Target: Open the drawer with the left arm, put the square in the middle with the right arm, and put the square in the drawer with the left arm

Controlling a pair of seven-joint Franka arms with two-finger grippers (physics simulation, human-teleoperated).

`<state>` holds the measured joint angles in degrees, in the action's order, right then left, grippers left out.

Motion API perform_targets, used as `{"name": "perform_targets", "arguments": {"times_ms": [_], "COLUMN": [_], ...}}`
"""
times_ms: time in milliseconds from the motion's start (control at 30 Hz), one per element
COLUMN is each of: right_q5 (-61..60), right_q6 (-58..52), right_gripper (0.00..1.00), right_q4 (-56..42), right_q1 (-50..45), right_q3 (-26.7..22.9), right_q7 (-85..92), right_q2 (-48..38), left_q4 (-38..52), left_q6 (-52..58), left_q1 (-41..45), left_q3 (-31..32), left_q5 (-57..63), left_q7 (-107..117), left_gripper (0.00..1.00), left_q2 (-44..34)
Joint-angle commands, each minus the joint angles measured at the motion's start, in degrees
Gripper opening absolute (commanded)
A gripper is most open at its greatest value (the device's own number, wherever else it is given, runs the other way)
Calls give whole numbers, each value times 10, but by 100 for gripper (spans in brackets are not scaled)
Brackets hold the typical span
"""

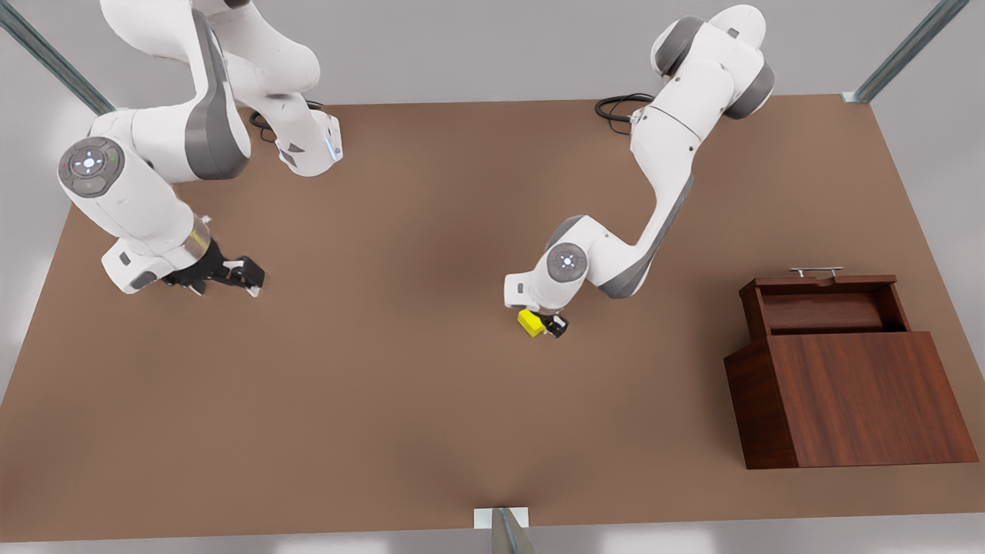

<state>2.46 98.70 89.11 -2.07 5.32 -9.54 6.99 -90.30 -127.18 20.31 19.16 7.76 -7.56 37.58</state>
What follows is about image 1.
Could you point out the yellow square block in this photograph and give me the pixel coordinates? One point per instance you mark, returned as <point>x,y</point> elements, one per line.
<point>529,322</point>

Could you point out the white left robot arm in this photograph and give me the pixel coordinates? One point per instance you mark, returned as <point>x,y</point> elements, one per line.
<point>669,154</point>

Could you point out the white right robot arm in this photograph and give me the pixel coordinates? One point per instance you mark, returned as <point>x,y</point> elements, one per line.
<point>154,138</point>

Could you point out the brown wooden cabinet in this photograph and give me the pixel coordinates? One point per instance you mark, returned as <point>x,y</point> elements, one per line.
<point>862,400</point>

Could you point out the silver frame post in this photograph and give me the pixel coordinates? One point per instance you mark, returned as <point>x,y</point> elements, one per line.
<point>504,531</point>
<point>900,54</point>
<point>54,58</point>

